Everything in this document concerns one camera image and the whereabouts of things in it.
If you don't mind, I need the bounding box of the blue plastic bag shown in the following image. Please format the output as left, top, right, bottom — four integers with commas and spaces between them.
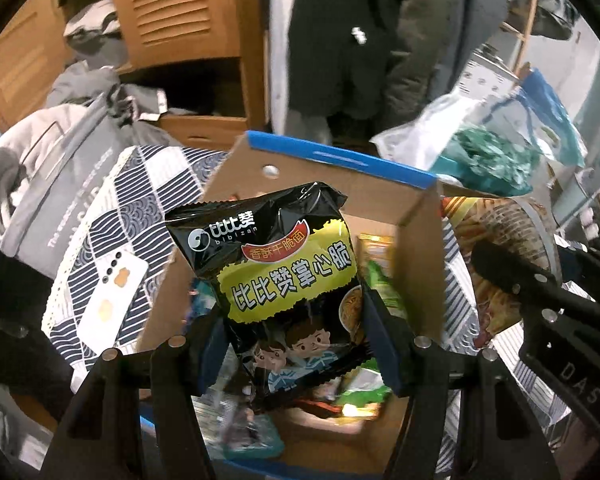
518, 67, 588, 167

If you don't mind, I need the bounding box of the grey hoodie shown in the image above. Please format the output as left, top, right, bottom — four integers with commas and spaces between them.
0, 62, 197, 282

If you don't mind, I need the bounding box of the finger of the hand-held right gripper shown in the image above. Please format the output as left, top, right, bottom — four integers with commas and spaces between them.
471, 241, 563, 313
554, 246, 600, 283

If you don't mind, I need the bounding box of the blue rimmed cardboard box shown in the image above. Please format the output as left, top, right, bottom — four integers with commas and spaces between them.
135, 130, 443, 480

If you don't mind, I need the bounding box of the white hanging garment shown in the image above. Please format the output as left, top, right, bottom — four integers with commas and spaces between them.
266, 0, 331, 142

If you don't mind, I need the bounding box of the teal snack packet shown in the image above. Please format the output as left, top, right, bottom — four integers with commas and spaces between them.
220, 395, 287, 461

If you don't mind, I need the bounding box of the yellow orange snack packet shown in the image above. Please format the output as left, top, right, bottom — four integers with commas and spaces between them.
440, 195, 563, 352

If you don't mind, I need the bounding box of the black yellow snack packet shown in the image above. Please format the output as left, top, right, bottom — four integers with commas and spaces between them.
165, 181, 377, 402

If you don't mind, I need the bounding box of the white plastic bag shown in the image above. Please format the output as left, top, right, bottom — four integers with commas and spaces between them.
372, 92, 486, 172

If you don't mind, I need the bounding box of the olive hanging coat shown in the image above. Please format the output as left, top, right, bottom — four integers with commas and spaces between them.
385, 0, 511, 127

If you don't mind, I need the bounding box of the wooden louvered cabinet door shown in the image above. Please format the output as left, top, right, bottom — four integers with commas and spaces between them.
105, 0, 244, 69

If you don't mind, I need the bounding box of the green yellow snack packet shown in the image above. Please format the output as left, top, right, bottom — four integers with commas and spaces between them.
359, 233, 409, 322

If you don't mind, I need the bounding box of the grey folded clothing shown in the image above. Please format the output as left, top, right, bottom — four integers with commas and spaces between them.
62, 0, 131, 69

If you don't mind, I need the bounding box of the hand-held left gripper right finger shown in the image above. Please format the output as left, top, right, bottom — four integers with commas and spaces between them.
362, 285, 560, 480

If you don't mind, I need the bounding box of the blue white patterned tablecloth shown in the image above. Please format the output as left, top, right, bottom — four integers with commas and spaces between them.
42, 144, 580, 480

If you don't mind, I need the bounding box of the white phone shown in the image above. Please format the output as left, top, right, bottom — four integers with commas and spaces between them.
77, 255, 149, 354

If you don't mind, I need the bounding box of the white printed box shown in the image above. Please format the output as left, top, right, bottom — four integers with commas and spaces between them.
460, 57, 523, 100

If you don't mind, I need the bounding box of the teal box of green packets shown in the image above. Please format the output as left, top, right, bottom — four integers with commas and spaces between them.
432, 127, 541, 197

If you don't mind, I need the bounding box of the dark hanging coat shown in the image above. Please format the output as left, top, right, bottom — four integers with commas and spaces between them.
285, 0, 407, 122

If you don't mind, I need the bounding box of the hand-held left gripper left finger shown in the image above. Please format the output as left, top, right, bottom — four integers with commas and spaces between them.
40, 306, 231, 480

